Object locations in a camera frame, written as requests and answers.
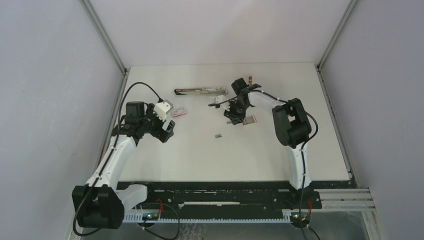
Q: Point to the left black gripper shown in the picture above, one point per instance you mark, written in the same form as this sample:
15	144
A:
159	132

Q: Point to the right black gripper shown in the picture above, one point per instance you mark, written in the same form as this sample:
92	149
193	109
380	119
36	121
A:
235	118

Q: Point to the black and beige stapler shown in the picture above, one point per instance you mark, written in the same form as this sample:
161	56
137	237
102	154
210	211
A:
210	91

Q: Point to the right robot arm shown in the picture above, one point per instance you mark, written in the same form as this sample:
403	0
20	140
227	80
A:
291	124

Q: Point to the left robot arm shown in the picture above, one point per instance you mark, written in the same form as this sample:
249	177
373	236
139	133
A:
99	204

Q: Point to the red white staple box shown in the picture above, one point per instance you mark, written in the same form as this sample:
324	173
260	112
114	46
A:
178	112

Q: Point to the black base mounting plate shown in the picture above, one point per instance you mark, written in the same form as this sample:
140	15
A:
233	198

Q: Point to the left green circuit board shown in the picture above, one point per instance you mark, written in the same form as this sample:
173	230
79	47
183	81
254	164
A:
150	217

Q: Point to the green circuit board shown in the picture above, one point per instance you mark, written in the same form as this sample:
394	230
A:
150	217
300	220

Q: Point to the right green circuit board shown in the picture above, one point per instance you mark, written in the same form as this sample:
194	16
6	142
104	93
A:
300	220

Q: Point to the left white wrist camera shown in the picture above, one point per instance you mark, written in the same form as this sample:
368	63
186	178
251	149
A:
161	109

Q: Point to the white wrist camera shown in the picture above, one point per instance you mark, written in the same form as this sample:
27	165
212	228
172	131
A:
221	101
161	109

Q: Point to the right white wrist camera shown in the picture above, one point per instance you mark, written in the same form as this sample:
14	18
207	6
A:
221	101

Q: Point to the right corner frame post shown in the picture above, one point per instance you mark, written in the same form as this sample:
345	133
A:
337	33

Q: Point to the corner frame post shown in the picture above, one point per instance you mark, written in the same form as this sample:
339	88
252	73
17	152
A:
337	33
105	38

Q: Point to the white slotted cable duct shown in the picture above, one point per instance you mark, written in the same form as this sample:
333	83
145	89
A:
279	216

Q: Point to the aluminium frame rail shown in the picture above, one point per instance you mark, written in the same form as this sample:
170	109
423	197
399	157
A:
346	200

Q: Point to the left corner frame post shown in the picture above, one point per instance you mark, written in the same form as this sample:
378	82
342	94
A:
105	38

